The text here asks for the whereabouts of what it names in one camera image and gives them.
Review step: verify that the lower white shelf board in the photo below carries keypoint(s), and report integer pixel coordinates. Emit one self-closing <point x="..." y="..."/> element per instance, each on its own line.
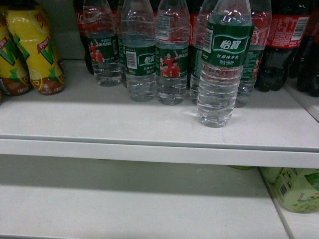
<point x="64" y="198"/>

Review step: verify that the white metal shelf board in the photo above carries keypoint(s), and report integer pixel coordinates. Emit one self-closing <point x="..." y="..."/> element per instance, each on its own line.
<point x="90" y="121"/>

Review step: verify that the left yellow lemon tea bottle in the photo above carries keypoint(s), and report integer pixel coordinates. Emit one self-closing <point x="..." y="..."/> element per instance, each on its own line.
<point x="14" y="75"/>

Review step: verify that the water bottle barcode green label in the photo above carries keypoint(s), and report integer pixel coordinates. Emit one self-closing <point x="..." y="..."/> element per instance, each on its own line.
<point x="139" y="41"/>

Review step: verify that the far right cola bottle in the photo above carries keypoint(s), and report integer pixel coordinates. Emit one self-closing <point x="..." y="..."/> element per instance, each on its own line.
<point x="308" y="76"/>

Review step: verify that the right rear water bottle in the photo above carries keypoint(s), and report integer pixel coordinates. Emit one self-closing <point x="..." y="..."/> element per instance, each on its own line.
<point x="261" y="12"/>

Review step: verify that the water bottle red players label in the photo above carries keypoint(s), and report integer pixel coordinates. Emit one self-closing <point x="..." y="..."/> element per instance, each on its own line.
<point x="172" y="47"/>

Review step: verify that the cola bottle red label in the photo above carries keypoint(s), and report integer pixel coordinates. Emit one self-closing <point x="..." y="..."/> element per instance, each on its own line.
<point x="289" y="20"/>

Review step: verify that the clear water bottle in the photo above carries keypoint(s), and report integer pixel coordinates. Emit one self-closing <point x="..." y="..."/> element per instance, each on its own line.
<point x="226" y="42"/>

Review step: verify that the green grape drink bottle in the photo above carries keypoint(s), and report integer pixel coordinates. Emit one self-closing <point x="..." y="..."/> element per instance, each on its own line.
<point x="297" y="190"/>

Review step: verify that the yellow lemon tea bottle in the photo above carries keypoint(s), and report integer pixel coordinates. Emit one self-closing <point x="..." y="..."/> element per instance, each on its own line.
<point x="14" y="75"/>
<point x="32" y="33"/>

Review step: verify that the back left water bottle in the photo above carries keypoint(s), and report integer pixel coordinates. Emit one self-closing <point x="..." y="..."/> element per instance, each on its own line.
<point x="102" y="42"/>

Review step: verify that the water bottle behind front one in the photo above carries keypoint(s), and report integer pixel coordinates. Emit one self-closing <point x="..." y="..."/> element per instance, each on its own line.
<point x="203" y="10"/>

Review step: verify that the back left cola bottle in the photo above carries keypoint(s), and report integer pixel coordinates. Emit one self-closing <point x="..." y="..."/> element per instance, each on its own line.
<point x="78" y="8"/>

